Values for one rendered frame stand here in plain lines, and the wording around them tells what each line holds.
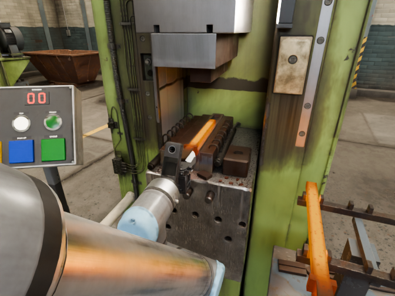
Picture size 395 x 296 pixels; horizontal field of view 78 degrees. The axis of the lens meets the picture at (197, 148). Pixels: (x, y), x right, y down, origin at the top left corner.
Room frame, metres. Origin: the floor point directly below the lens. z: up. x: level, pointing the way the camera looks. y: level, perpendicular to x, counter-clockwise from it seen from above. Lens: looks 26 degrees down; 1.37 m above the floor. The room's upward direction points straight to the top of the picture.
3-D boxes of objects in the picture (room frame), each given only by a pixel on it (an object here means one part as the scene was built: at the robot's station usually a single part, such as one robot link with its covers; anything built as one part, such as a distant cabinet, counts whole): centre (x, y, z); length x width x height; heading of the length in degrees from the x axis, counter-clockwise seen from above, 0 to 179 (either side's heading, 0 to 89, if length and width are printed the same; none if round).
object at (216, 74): (1.01, -0.05, 1.24); 0.30 x 0.07 x 0.06; 163
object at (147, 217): (0.45, 0.12, 0.98); 0.12 x 0.09 x 0.10; 163
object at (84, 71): (7.10, 3.58, 0.42); 1.89 x 1.20 x 0.85; 66
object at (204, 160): (0.98, -0.02, 0.96); 0.42 x 0.20 x 0.09; 163
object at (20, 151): (0.74, 0.59, 1.01); 0.07 x 0.05 x 0.07; 98
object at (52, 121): (0.79, 0.49, 1.09); 0.05 x 0.03 x 0.04; 73
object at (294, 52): (0.81, -0.30, 1.27); 0.09 x 0.02 x 0.17; 73
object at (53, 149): (0.75, 0.49, 1.01); 0.07 x 0.05 x 0.07; 98
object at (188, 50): (0.98, -0.02, 1.32); 0.42 x 0.20 x 0.10; 163
